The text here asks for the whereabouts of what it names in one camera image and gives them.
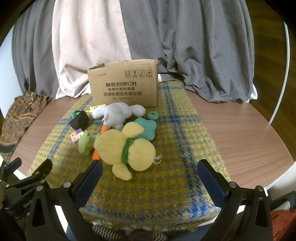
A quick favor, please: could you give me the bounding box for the yellow plastic toy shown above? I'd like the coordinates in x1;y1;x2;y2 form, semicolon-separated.
89;104;107;114

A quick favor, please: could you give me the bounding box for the orange cloth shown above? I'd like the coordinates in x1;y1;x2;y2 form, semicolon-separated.
270;210;296;241

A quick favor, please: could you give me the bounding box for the black pouch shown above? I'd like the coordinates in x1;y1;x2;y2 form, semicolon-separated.
70;111;89;130

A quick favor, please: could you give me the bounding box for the white hoop tube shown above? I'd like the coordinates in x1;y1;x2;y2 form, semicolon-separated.
268;23;290;123

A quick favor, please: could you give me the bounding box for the pastel linked cubes toy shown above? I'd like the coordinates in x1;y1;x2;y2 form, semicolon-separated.
70;128;84;146

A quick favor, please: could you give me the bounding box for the striped cloth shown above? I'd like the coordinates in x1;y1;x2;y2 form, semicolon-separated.
92;225;167;241

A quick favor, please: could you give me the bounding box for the brown patterned cloth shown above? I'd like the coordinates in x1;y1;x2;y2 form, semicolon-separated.
0;91;51;160

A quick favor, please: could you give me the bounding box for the white plush dog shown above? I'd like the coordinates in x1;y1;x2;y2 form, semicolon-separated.
92;103;146;131

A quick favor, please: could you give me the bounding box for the beige cloth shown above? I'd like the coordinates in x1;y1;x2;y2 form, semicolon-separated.
52;0;132;100

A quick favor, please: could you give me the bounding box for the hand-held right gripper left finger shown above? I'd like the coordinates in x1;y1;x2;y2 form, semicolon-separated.
27;160;103;241

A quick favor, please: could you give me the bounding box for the grey cloth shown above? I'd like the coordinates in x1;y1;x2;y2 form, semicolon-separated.
11;0;255;103

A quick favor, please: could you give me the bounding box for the brown cardboard box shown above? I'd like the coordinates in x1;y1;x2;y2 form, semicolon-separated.
87;59;159;108

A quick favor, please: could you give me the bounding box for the light green plush toy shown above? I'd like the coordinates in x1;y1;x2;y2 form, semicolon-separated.
78;130;99;156

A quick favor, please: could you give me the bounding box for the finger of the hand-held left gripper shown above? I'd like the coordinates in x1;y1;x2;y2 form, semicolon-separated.
0;158;22;183
7;159;53;193

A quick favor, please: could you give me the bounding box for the orange carrot toy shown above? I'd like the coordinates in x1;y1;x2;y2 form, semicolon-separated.
92;125;109;161

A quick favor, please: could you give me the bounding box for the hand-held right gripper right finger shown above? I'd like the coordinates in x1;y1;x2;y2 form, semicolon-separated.
196;159;272;241

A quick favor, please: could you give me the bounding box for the yellow blue plaid mat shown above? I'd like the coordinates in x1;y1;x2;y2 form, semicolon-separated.
27;80;232;229

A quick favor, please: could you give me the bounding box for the yellow plush duck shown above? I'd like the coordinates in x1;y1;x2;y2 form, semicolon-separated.
94;122;162;181

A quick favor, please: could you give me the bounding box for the teal flower-shaped toy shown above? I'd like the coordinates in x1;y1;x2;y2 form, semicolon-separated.
134;117;157;141

